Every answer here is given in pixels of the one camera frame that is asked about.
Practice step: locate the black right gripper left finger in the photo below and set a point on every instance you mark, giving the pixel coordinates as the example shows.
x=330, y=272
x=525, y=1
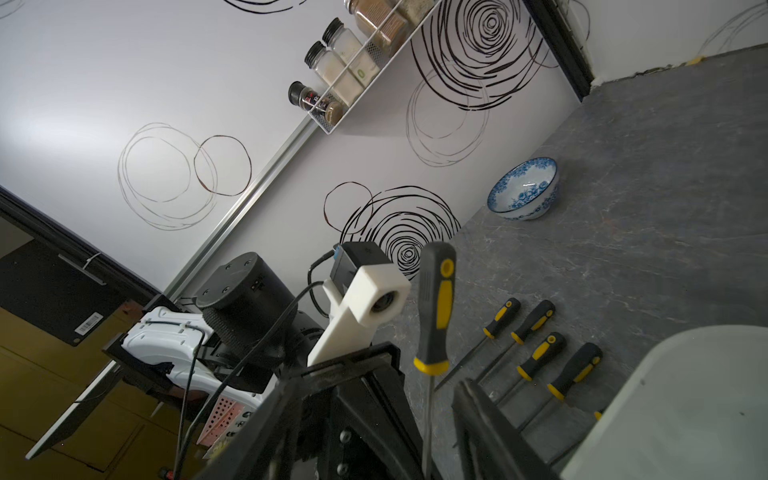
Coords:
x=266, y=447

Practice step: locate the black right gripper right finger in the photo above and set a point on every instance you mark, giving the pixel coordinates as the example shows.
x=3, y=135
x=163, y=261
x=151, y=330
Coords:
x=489, y=446

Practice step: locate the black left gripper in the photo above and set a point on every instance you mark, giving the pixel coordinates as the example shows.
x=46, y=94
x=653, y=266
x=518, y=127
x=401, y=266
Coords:
x=350, y=415

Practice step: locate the white storage box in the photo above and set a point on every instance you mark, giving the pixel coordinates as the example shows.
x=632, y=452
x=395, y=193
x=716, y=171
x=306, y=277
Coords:
x=694, y=408

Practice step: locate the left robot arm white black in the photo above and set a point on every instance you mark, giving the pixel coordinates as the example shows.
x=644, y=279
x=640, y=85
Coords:
x=247, y=335

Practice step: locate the blue patterned ceramic bowl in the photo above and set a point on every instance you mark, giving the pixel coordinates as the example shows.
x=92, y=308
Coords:
x=526, y=192

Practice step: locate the small dark sauce bottle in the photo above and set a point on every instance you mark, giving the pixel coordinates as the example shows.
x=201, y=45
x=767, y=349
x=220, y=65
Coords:
x=325, y=109

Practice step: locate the spice jar pale powder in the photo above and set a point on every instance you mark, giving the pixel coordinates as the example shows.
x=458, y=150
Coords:
x=334, y=73

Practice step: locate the spice jar white powder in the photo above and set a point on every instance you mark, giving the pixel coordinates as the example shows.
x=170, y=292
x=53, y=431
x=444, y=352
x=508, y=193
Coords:
x=345, y=44

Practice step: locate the spice jar brown powder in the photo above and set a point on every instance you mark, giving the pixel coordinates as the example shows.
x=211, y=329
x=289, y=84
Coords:
x=380, y=22

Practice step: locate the spice jar beige powder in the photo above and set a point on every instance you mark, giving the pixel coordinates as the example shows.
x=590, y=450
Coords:
x=414, y=10

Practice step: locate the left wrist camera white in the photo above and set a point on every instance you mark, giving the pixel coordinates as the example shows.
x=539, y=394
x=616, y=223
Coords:
x=365, y=289

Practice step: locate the clear acrylic wall shelf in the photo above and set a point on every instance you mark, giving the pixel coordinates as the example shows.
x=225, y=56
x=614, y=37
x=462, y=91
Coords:
x=380, y=58

